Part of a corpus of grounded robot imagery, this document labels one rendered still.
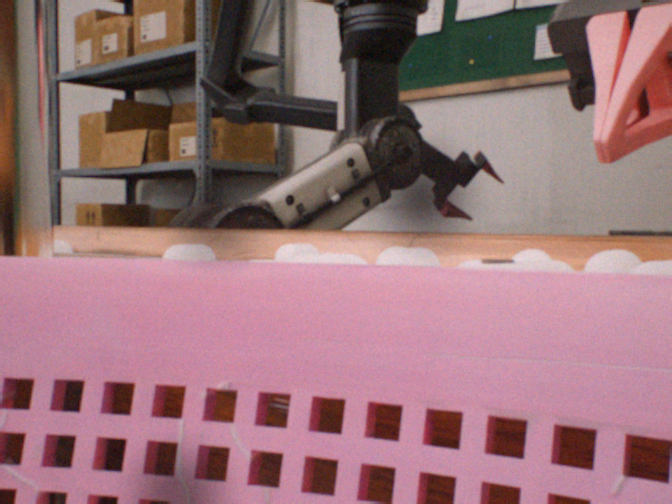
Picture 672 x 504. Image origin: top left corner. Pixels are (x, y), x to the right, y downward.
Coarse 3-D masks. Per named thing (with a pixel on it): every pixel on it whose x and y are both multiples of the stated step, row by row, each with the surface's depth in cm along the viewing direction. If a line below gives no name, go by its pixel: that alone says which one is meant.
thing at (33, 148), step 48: (0, 0) 9; (48, 0) 10; (0, 48) 9; (48, 48) 10; (0, 96) 9; (48, 96) 10; (0, 144) 9; (48, 144) 10; (0, 192) 9; (48, 192) 10; (0, 240) 9; (48, 240) 10
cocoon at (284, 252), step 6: (282, 246) 49; (288, 246) 49; (294, 246) 49; (300, 246) 49; (306, 246) 50; (312, 246) 50; (282, 252) 49; (288, 252) 48; (294, 252) 48; (300, 252) 49; (306, 252) 49; (312, 252) 49; (318, 252) 50; (276, 258) 49; (282, 258) 48
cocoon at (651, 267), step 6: (642, 264) 28; (648, 264) 28; (654, 264) 27; (660, 264) 27; (666, 264) 27; (636, 270) 28; (642, 270) 27; (648, 270) 27; (654, 270) 27; (660, 270) 27; (666, 270) 27
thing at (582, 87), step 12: (576, 0) 44; (576, 60) 46; (588, 60) 45; (576, 72) 46; (588, 72) 46; (576, 84) 46; (588, 84) 46; (576, 96) 47; (588, 96) 46; (576, 108) 47
